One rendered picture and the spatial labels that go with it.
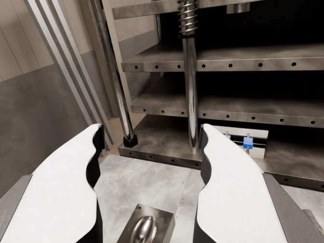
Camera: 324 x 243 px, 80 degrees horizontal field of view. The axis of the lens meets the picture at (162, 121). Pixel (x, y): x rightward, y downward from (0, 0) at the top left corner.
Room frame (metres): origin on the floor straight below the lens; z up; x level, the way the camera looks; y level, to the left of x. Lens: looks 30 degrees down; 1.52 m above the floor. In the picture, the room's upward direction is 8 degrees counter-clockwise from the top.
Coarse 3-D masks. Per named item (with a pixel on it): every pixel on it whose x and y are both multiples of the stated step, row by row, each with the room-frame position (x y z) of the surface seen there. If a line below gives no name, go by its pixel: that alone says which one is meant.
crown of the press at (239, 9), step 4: (232, 4) 1.07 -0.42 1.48; (236, 4) 1.05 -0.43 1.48; (240, 4) 1.05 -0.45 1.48; (244, 4) 1.04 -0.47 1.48; (248, 4) 1.05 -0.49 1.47; (228, 8) 1.09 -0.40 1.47; (232, 8) 1.06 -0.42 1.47; (236, 8) 1.05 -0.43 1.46; (240, 8) 1.05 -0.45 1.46; (244, 8) 1.05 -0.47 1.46; (248, 8) 1.05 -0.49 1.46; (228, 12) 1.09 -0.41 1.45; (232, 12) 1.06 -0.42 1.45; (236, 12) 1.05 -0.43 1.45; (240, 12) 1.05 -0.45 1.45
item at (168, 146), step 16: (144, 128) 1.19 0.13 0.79; (160, 128) 1.16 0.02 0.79; (176, 128) 1.13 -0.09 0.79; (272, 128) 0.97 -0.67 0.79; (288, 128) 0.95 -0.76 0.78; (304, 128) 0.93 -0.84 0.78; (320, 128) 0.90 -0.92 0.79; (144, 144) 1.00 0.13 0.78; (160, 144) 0.98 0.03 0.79; (176, 144) 0.95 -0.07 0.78; (272, 144) 0.83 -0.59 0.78; (288, 144) 0.81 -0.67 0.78; (304, 144) 0.79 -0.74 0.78; (320, 144) 0.77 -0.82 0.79; (160, 160) 0.88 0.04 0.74; (176, 160) 0.84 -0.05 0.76; (192, 160) 0.80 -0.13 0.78; (256, 160) 0.72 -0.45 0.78; (272, 160) 0.71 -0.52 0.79; (288, 160) 0.69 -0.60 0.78; (304, 160) 0.68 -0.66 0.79; (320, 160) 0.66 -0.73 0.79; (288, 176) 0.60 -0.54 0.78; (304, 176) 0.58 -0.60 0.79; (320, 176) 0.57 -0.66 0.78
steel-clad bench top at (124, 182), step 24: (120, 168) 0.79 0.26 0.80; (144, 168) 0.77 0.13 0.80; (168, 168) 0.74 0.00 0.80; (96, 192) 0.65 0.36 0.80; (120, 192) 0.63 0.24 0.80; (144, 192) 0.61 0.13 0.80; (168, 192) 0.59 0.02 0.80; (192, 192) 0.57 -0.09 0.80; (288, 192) 0.51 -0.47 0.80; (312, 192) 0.49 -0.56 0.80; (120, 216) 0.51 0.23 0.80; (192, 216) 0.46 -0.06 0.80; (192, 240) 0.37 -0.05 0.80
